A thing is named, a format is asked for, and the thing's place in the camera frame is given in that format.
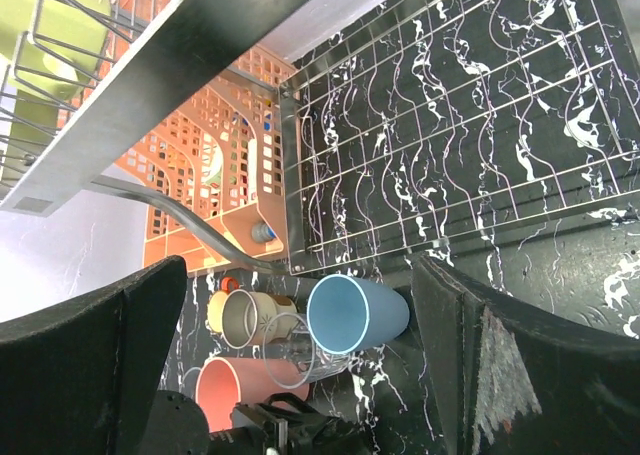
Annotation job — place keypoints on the stainless steel dish rack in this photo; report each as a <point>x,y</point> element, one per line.
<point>430,125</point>

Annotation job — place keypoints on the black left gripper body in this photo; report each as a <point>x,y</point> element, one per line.
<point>283,424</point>

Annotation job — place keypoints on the pink plastic cup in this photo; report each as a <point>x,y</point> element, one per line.
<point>223,382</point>

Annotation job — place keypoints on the orange plastic file organizer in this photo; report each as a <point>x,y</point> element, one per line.
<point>218,155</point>

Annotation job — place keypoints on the light blue cup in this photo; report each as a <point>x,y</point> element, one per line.
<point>348,314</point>

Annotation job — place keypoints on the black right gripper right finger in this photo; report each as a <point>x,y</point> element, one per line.
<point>509,378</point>

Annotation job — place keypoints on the yellow faceted mug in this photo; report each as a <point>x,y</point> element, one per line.
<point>51,51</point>

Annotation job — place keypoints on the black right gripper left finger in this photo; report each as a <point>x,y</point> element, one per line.
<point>80,377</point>

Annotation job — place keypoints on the stainless steel cup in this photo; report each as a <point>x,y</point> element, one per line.
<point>247,318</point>

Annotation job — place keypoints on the blue grey cylinder battery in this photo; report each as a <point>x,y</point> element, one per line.
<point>262,233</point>

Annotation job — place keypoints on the clear ribbed glass cup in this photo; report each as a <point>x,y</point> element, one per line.
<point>293,358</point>

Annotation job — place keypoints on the small orange mug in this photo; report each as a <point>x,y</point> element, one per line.
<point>228,284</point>

